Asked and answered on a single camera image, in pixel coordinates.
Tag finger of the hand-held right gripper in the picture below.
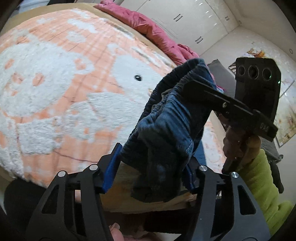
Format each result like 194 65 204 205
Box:
184 79 255 116

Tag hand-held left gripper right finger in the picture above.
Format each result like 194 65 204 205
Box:
182 158 271 241

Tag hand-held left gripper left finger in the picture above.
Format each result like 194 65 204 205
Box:
24 142 123 241

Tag blue pants with lace trim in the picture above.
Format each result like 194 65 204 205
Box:
120 58 219 202

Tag person's right forearm green sleeve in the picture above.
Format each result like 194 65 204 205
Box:
236 148 294 235

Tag person's right hand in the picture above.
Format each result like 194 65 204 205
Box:
218 111 262 173

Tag person's left hand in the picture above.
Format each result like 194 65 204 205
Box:
109 222 167 241

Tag grey quilted headboard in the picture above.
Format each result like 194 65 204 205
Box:
208 59 284 163

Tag pink duvet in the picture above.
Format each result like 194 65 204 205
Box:
95 0 200 66

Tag white wardrobe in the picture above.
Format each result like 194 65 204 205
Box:
120 0 238 58

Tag peach and white fleece blanket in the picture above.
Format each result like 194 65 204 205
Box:
0 8 228 188

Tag floral wall picture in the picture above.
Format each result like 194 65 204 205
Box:
228 47 266 76

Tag framed wall picture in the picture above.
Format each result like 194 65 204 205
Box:
275 76 296 148

